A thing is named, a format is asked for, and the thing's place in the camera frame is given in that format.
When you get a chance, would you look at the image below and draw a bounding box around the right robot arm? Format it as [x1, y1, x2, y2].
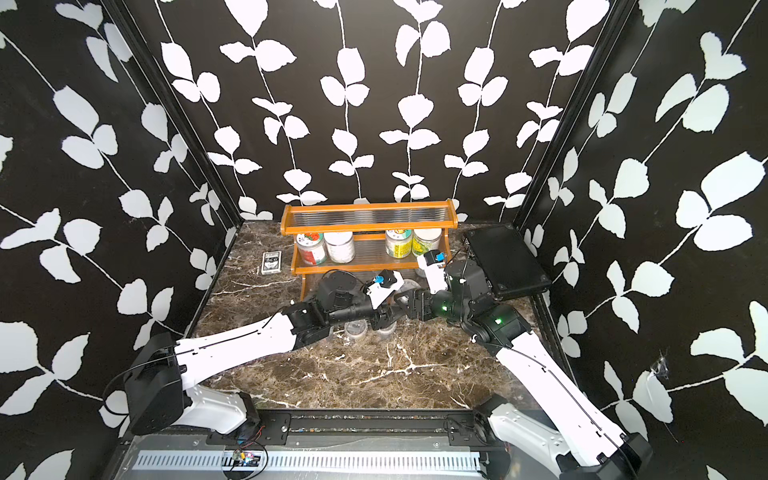
[407, 250, 652, 479]

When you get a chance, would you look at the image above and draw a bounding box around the red label large jar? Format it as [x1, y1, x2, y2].
[295, 233, 327, 266]

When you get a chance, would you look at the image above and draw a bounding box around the small seed jar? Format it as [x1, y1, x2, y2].
[374, 322, 397, 340]
[398, 279, 421, 293]
[344, 320, 368, 341]

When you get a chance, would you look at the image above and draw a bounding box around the small black white card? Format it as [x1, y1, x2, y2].
[260, 251, 282, 275]

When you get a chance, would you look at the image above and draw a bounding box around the orange wooden shelf rack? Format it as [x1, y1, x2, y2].
[280, 200, 458, 298]

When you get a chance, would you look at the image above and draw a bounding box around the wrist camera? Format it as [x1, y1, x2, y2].
[417, 249, 448, 294]
[366, 269, 404, 310]

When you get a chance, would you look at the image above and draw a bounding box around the yellow green label jar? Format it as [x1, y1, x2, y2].
[385, 229, 413, 259]

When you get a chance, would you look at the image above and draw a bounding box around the white slotted cable duct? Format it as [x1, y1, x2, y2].
[130, 450, 485, 475]

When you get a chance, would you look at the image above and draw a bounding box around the white large jar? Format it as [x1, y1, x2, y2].
[324, 232, 355, 264]

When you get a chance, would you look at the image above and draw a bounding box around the black flat case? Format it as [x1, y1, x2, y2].
[464, 225, 552, 300]

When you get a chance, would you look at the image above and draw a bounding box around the small circuit board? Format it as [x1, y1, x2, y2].
[227, 451, 262, 470]

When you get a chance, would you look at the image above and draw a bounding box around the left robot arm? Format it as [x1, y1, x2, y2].
[122, 270, 404, 436]

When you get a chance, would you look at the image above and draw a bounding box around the black front rail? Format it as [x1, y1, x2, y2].
[154, 409, 500, 448]

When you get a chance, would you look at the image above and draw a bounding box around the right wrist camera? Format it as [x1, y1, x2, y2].
[417, 249, 448, 294]

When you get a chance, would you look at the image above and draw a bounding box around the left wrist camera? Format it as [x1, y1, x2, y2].
[366, 269, 404, 310]

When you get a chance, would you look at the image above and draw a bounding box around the green label large jar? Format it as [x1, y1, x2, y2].
[412, 228, 443, 256]

